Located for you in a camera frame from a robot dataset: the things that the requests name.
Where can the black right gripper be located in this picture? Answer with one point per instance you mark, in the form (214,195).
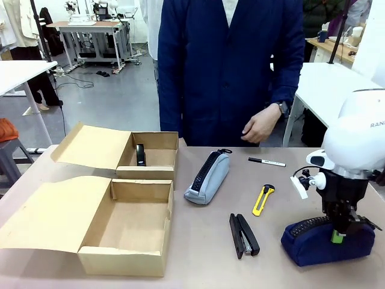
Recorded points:
(343,192)

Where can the navy blue pencil case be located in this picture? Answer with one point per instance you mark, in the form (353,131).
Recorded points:
(312,250)

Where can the large black stapler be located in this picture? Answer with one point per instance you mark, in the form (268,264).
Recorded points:
(245,234)

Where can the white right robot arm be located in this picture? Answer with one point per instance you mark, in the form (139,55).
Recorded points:
(355,135)

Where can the person's left forearm blue sleeve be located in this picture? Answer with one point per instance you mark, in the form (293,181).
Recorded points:
(288,81)

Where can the small cardboard box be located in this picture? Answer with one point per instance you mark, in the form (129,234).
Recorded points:
(93,144)

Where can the large cardboard box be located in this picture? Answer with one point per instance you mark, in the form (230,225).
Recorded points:
(54,216)

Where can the person's left hand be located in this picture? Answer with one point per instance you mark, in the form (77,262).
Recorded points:
(261,126)

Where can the yellow utility knife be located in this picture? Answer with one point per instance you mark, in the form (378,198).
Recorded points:
(261,201)

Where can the black white marker pen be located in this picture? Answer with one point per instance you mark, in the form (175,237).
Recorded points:
(267,162)

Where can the dark wristwatch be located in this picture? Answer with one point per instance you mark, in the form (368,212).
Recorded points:
(283,108)

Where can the white table with angled legs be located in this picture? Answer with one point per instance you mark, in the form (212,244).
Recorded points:
(328,87)

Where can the grey pencil case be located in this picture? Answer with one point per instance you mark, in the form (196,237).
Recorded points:
(213,177)

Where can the wooden table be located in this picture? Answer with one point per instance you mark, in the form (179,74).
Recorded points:
(334,45)

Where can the dark blue mug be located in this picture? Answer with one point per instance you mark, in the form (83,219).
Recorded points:
(322,36)

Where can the black tripod pole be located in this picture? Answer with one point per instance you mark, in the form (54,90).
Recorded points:
(339,33)

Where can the person in blue jacket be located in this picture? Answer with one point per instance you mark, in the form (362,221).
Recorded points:
(216,75)

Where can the person in purple top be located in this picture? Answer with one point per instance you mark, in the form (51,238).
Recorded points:
(337,25)

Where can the person in dark green jacket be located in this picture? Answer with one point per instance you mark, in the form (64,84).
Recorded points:
(319,15)

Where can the small black stapler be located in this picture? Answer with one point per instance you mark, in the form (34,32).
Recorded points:
(140,155)

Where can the workbench with brown top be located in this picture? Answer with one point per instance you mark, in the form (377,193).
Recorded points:
(90,27)

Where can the grey stool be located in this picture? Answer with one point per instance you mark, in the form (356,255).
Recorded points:
(12,150)

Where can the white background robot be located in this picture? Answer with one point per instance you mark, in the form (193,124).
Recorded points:
(75,13)

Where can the orange cloth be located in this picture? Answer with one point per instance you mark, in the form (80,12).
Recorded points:
(7,129)

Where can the white table with white leg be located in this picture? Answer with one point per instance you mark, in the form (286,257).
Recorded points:
(18,73)

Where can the person in beige coat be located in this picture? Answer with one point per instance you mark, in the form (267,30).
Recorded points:
(21,27)

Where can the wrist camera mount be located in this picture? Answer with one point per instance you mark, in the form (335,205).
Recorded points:
(319,180)

